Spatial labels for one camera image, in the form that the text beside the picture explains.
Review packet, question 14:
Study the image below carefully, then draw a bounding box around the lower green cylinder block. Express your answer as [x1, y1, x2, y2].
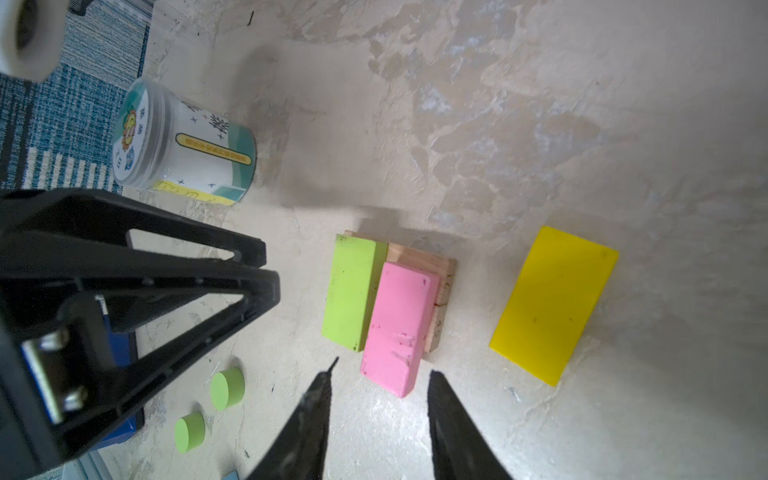
[174, 412, 206, 453]

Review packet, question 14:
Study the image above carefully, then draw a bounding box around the pink rectangular block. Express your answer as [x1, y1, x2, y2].
[360, 262, 440, 398]

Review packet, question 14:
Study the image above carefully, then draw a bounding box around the blue box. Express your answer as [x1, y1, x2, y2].
[91, 295, 145, 451]

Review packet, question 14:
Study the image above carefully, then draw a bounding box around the round sunflower label jar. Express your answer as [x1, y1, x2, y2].
[111, 78, 257, 206]

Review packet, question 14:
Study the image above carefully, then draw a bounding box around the light green rectangular block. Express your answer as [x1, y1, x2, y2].
[322, 234, 388, 352]

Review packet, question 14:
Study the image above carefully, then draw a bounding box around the natural wood block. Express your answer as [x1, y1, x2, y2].
[424, 304, 448, 354]
[339, 231, 457, 307]

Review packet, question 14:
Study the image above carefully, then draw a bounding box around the upper green cylinder block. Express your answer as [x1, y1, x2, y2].
[210, 367, 245, 411]

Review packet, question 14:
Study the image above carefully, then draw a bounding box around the green cylinder block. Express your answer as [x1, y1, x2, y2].
[210, 367, 245, 411]
[174, 412, 206, 453]

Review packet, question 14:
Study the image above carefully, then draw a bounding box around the yellow wood block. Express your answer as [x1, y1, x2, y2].
[489, 226, 619, 387]

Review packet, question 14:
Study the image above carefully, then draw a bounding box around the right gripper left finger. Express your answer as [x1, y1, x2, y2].
[248, 357, 339, 479]

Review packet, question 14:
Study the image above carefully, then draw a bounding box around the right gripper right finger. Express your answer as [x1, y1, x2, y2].
[427, 370, 511, 480]

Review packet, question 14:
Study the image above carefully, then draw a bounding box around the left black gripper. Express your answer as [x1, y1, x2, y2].
[1, 189, 280, 479]

